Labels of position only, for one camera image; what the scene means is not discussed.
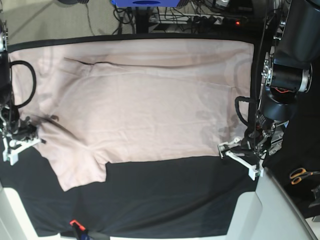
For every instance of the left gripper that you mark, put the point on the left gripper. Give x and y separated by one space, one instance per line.
247 147

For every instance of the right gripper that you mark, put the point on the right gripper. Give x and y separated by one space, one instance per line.
22 130

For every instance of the pink T-shirt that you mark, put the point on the pink T-shirt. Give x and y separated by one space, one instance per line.
139 100

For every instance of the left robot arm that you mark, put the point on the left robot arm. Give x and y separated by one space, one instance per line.
287 71

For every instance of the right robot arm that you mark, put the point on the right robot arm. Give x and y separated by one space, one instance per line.
9 111

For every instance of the black table cloth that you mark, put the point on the black table cloth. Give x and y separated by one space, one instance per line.
179 198

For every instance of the dark metal tool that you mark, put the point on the dark metal tool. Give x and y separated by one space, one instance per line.
316 194

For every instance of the red black clamp bottom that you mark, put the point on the red black clamp bottom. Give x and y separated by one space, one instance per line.
82 233

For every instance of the black power strip red light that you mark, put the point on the black power strip red light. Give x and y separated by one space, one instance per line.
234 21

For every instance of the white power strip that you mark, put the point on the white power strip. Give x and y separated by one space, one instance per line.
183 18

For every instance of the blue box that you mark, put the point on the blue box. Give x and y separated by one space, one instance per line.
145 3

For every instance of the black stand column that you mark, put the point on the black stand column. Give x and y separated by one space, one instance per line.
142 16

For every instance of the orange handled scissors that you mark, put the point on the orange handled scissors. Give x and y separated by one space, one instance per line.
300 174

